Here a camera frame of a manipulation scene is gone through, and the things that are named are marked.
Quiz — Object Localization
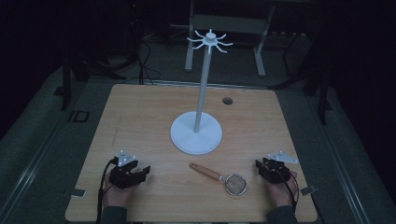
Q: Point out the person's right hand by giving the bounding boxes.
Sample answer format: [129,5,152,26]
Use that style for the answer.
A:
[265,170,299,208]

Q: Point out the white metal desk frame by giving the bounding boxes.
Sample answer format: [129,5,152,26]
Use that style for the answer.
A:
[184,0,277,78]

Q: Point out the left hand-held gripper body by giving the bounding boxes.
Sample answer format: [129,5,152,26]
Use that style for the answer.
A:
[108,149,145,189]

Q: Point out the wooden handled mesh strainer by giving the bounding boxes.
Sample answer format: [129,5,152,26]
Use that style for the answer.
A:
[189,161,248,197]

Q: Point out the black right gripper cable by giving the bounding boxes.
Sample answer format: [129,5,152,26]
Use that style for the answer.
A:
[274,164,301,213]

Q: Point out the person's left hand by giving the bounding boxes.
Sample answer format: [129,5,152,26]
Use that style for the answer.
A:
[102,167,140,209]

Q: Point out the white hook stand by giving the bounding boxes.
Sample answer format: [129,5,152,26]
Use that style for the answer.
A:
[169,28,234,156]

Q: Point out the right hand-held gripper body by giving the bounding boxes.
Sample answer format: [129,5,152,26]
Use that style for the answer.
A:
[261,150,300,185]

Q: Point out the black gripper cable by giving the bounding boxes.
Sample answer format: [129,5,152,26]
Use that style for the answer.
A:
[95,158,119,224]
[274,164,301,213]

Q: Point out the black metal stand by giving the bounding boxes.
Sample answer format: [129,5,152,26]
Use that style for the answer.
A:
[269,31,332,126]
[52,31,127,112]

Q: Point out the black rectangular floor frame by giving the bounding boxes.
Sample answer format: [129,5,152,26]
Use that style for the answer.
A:
[67,109,91,123]

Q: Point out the metal table edge bracket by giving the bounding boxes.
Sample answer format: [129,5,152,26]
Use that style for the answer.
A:
[63,188,87,199]
[299,185,318,197]

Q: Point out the black floor cables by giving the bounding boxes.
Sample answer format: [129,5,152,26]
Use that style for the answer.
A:
[92,18,188,86]

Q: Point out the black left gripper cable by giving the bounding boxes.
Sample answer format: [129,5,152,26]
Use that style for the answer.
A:
[95,158,119,224]

